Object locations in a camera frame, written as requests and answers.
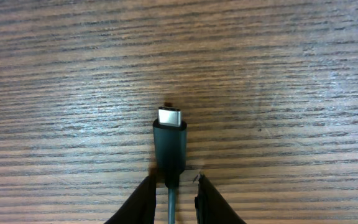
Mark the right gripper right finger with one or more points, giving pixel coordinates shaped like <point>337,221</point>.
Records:
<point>211,207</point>

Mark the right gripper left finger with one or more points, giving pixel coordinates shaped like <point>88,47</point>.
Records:
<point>139,208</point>

